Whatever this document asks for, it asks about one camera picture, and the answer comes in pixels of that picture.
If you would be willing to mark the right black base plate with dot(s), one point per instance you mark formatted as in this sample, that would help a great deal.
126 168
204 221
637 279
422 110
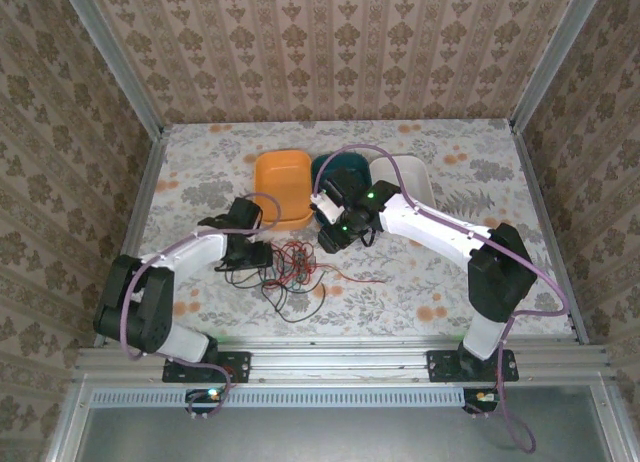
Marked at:
440 367

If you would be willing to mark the grey metal panel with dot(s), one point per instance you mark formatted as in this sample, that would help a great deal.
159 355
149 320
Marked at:
325 437

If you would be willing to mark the floral tablecloth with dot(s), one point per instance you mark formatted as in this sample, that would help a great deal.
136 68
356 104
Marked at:
225 147

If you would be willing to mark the right small controller board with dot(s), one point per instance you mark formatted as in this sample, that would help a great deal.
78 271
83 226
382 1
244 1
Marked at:
480 399

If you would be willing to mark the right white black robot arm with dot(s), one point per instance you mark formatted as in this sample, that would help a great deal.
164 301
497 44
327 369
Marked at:
500 272

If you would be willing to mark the small controller board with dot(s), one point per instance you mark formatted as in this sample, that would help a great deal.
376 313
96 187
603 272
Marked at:
480 399
202 399

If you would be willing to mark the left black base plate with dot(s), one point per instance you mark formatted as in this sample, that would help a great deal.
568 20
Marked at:
235 367

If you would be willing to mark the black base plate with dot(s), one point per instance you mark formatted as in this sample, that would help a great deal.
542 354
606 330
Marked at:
440 367
235 367

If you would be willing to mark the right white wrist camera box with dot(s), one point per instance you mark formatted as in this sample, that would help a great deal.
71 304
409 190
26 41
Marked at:
330 204

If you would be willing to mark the left small controller board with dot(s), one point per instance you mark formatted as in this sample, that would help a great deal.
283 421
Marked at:
202 399

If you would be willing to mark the orange plastic tray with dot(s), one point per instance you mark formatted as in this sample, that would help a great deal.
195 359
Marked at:
282 182

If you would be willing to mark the aluminium frame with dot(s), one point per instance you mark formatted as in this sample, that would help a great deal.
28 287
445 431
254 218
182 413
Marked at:
325 354

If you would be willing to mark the white plastic tray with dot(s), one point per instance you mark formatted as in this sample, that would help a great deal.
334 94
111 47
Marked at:
412 174

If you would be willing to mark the teal plastic tray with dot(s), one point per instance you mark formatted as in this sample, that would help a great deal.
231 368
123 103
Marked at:
345 159

